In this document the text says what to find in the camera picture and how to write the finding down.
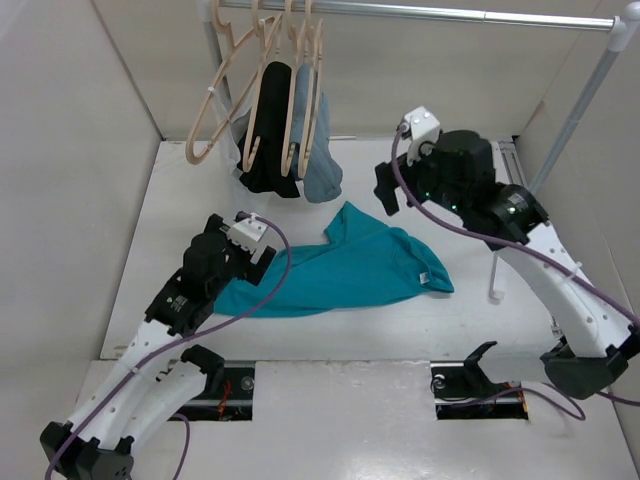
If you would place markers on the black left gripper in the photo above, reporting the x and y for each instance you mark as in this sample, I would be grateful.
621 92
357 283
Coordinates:
253 271

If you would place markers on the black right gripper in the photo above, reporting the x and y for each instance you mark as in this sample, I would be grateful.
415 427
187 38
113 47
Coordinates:
387 183

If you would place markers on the teal t shirt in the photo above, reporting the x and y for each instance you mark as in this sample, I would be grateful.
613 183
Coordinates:
364 263

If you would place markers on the beige wooden hanger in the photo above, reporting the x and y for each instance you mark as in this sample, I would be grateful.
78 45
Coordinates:
226 49
314 38

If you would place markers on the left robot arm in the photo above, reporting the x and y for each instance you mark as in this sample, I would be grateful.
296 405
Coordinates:
163 367

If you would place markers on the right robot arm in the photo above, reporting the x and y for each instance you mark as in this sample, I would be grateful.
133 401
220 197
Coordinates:
598 336

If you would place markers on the light blue hanging shirt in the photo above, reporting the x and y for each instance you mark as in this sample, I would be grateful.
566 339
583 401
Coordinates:
322 181

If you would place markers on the black hanging shirt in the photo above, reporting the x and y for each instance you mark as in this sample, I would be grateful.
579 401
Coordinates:
265 174

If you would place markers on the beige hanger with blue shirt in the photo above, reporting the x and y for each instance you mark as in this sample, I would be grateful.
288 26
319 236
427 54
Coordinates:
297 37

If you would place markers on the beige hanger with black shirt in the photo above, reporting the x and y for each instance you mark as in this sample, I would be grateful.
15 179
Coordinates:
259 27

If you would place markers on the empty beige wooden hanger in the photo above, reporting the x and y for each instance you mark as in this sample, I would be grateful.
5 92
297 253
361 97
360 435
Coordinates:
226 49

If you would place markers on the white sheer hanging garment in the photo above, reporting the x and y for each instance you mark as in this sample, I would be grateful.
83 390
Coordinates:
231 154

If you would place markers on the metal clothes rack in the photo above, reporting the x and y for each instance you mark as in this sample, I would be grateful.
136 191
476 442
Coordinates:
487 66

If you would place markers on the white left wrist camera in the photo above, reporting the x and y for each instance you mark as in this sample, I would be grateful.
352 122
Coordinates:
247 232

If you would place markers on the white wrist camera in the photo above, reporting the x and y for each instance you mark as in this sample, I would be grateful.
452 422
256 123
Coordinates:
247 232
422 130

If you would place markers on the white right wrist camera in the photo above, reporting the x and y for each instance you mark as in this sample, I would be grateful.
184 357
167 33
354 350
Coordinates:
422 130

